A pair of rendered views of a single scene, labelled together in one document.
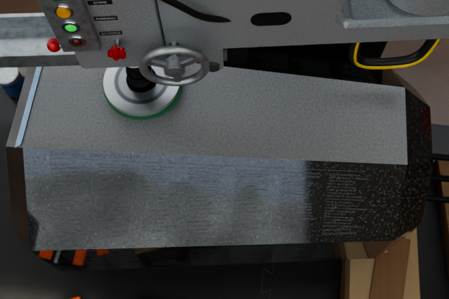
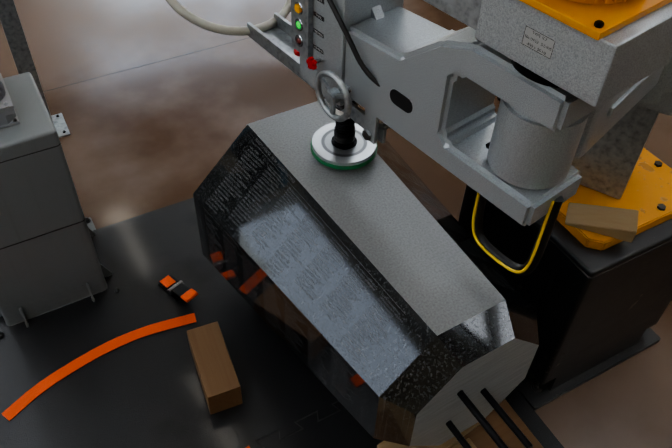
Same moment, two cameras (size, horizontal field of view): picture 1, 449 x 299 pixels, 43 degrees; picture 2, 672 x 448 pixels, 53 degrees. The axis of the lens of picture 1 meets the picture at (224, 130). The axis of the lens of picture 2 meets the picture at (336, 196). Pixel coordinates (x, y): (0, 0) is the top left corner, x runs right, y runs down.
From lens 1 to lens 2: 1.14 m
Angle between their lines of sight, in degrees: 34
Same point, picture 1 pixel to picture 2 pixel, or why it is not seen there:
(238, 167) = (334, 236)
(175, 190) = (290, 221)
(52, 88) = (300, 114)
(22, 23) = not seen: hidden behind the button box
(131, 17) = (330, 41)
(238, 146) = (349, 223)
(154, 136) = (313, 177)
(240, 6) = (385, 74)
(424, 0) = (497, 154)
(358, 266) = not seen: outside the picture
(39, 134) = (263, 125)
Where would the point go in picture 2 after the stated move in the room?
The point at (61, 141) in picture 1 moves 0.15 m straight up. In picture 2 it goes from (267, 138) to (265, 102)
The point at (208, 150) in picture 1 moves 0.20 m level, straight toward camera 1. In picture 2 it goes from (330, 209) to (280, 242)
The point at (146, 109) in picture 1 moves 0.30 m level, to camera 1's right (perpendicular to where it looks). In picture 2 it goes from (325, 155) to (387, 208)
